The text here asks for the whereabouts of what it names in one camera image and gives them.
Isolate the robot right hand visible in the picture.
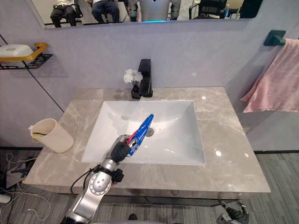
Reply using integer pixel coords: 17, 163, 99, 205
216, 201, 250, 224

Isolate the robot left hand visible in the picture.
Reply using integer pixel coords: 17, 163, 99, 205
109, 134, 133, 162

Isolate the grey marble washtable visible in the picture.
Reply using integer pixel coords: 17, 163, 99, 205
23, 87, 271, 194

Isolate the white rectangular sink basin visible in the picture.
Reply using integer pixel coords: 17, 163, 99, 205
81, 100, 206, 167

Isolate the cream plastic cup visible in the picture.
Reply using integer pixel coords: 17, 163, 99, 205
32, 118, 75, 154

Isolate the white flower in black vase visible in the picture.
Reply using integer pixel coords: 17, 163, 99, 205
123, 69, 143, 99

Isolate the black faucet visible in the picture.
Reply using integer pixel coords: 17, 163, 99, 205
138, 58, 154, 98

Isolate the toothbrush with green bristles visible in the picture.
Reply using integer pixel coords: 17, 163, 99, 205
28, 126, 47, 137

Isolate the pink towel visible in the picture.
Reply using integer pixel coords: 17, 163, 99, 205
240, 38, 299, 114

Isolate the white soap box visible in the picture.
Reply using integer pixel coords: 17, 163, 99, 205
0, 43, 34, 62

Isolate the white cable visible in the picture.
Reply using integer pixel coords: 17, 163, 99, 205
0, 153, 52, 224

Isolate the black wire wall shelf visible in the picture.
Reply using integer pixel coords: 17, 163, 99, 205
0, 53, 54, 70

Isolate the wall mirror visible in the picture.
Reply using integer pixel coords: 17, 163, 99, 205
30, 0, 264, 29

